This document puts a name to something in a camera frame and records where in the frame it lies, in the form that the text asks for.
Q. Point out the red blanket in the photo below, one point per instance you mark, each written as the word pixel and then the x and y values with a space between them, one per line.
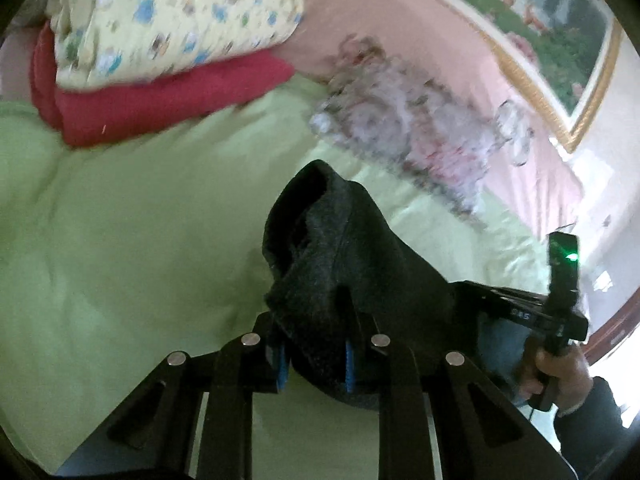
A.
pixel 150 100

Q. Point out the grey floral blanket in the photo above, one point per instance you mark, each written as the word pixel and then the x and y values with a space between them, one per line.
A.
pixel 405 125

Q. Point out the blue cloth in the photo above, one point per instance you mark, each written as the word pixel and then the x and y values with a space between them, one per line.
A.
pixel 500 355

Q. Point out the black pants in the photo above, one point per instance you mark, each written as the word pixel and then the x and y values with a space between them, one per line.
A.
pixel 350 260

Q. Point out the yellow printed quilt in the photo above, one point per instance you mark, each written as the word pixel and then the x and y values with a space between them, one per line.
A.
pixel 170 15

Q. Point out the person's right forearm dark sleeve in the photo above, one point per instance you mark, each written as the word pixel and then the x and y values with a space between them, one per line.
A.
pixel 595 430

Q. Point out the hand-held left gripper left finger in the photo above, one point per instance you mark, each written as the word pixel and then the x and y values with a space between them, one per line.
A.
pixel 282 367

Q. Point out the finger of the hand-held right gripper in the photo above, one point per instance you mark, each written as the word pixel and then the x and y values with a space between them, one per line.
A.
pixel 500 296

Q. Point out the person's right hand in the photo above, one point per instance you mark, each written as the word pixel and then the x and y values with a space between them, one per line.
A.
pixel 570 375

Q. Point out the brown wooden bed frame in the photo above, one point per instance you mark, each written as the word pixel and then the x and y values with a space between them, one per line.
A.
pixel 617 335

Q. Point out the gold framed landscape picture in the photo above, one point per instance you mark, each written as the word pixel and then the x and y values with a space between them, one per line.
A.
pixel 540 25

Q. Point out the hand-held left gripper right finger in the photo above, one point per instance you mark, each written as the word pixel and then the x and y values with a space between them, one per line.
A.
pixel 350 366

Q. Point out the pink printed cloth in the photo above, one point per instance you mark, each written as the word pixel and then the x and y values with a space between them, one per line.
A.
pixel 450 60

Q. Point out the light green bed sheet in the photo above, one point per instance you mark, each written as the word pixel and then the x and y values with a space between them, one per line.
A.
pixel 125 240

